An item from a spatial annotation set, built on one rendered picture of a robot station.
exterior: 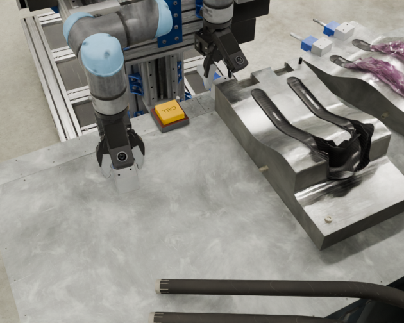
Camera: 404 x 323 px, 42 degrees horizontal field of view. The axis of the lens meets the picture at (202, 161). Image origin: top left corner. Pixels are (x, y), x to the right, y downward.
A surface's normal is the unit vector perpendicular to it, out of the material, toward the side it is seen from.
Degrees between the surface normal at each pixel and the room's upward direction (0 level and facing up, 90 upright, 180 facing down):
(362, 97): 90
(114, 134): 30
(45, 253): 0
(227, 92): 0
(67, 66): 0
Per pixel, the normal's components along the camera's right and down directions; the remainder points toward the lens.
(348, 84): -0.72, 0.52
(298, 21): 0.00, -0.65
